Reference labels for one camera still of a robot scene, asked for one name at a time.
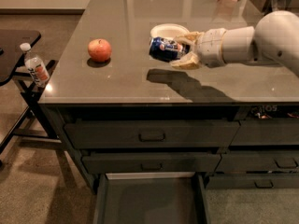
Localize dark middle right drawer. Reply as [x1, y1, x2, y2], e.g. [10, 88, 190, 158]
[216, 150, 299, 173]

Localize black side table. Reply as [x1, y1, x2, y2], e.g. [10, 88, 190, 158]
[0, 29, 58, 152]

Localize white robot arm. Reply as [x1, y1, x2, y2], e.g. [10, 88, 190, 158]
[170, 10, 299, 73]

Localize blue pepsi can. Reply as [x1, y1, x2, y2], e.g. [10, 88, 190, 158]
[149, 36, 190, 62]

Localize clear water bottle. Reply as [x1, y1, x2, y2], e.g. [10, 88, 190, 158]
[20, 43, 50, 88]

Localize dark middle left drawer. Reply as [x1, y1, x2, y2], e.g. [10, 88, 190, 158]
[82, 152, 221, 174]

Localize red apple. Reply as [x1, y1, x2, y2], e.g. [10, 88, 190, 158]
[88, 39, 112, 63]

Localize dark top right drawer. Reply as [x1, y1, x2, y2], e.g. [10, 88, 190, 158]
[231, 119, 299, 146]

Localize snack bags in drawer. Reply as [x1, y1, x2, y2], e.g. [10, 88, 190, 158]
[249, 105, 299, 119]

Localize dark drawer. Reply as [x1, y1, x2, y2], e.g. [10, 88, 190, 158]
[206, 173, 299, 189]
[64, 120, 239, 149]
[231, 119, 299, 146]
[82, 152, 221, 174]
[216, 150, 299, 173]

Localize white paper bowl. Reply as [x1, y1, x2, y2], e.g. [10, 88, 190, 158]
[150, 23, 189, 39]

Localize dark bottom right drawer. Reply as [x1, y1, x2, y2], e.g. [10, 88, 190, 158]
[206, 173, 299, 189]

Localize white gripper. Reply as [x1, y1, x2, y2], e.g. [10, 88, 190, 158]
[170, 28, 226, 70]

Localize dark top left drawer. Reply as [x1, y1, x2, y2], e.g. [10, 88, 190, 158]
[64, 120, 239, 149]

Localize open bottom left drawer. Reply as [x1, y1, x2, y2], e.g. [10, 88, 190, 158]
[93, 173, 211, 224]

